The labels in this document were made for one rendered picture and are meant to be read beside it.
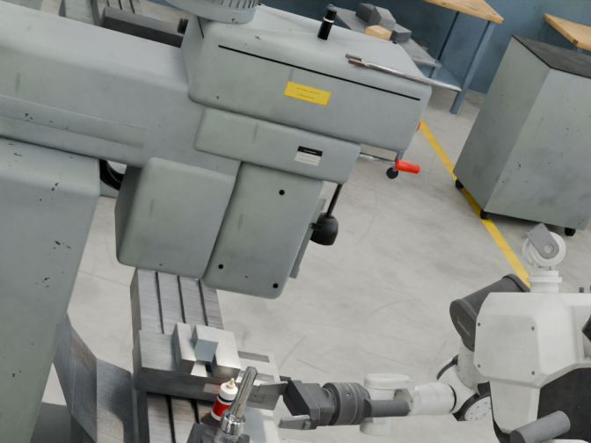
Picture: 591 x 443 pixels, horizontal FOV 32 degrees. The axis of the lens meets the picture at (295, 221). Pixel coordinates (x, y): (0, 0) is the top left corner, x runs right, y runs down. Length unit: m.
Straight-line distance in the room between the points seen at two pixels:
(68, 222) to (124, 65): 0.31
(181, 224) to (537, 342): 0.75
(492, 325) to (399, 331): 3.21
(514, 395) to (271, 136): 0.68
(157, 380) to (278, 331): 2.32
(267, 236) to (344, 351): 2.67
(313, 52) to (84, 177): 0.49
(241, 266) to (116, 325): 2.26
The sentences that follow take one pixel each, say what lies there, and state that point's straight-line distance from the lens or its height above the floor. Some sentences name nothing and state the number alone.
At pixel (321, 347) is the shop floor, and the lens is 4.77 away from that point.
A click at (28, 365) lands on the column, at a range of 2.17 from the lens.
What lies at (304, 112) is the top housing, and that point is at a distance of 2.03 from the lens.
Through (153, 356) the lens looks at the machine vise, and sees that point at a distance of 2.49.
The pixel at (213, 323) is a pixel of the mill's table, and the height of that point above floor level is 0.96.
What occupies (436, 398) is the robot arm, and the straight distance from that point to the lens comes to 2.30.
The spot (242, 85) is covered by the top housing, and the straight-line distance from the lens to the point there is 1.99.
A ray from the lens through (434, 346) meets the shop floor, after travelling 5.17.
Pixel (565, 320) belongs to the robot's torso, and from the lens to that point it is 1.85.
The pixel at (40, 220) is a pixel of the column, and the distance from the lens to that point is 1.99.
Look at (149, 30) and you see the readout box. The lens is 2.38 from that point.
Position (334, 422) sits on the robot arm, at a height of 1.24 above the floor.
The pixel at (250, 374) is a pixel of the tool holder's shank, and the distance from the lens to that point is 1.98.
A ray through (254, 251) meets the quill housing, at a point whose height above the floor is 1.43.
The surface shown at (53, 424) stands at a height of 0.76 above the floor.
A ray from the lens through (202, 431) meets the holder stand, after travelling 2.13.
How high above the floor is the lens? 2.43
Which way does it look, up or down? 25 degrees down
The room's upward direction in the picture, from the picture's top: 21 degrees clockwise
